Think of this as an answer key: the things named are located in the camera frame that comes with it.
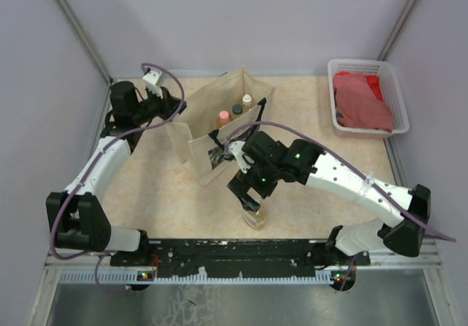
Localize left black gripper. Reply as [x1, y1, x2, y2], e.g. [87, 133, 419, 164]
[132, 85, 186, 125]

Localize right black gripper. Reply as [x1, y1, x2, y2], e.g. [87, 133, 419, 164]
[227, 159, 280, 213]

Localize yellow bottle white cap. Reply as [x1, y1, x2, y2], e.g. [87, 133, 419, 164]
[243, 208, 267, 230]

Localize beige canvas tote bag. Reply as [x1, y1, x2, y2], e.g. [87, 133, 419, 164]
[167, 68, 275, 186]

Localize orange bottle pink cap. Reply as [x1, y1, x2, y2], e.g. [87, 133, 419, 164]
[216, 110, 232, 128]

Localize clear bottle dark cap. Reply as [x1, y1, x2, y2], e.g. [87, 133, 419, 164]
[232, 104, 244, 118]

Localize amber bottle white cap tall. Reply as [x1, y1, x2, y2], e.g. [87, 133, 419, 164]
[241, 94, 254, 112]

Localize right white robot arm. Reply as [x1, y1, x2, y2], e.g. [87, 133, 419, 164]
[227, 132, 431, 265]

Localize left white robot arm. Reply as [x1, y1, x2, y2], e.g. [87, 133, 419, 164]
[46, 81, 186, 265]

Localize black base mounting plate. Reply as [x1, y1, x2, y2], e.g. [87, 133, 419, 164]
[110, 238, 371, 291]

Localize pink cloth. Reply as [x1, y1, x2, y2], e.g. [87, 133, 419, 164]
[333, 72, 393, 132]

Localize red cloth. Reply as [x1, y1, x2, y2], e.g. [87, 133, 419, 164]
[366, 75, 384, 102]

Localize white plastic basket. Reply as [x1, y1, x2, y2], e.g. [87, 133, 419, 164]
[328, 58, 410, 140]

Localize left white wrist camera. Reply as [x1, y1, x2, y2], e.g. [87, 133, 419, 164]
[142, 68, 164, 99]

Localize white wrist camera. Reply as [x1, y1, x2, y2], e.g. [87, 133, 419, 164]
[227, 140, 254, 174]
[142, 68, 164, 99]

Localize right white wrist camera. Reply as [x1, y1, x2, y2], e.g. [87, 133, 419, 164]
[227, 140, 254, 174]

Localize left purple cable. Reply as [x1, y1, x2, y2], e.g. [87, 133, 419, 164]
[47, 61, 187, 297]

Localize purple cable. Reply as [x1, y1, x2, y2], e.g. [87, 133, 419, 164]
[47, 61, 187, 297]
[224, 120, 457, 292]

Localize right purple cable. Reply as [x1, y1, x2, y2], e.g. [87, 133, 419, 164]
[224, 120, 457, 292]

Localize aluminium frame rail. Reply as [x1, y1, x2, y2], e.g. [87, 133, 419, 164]
[45, 238, 441, 287]

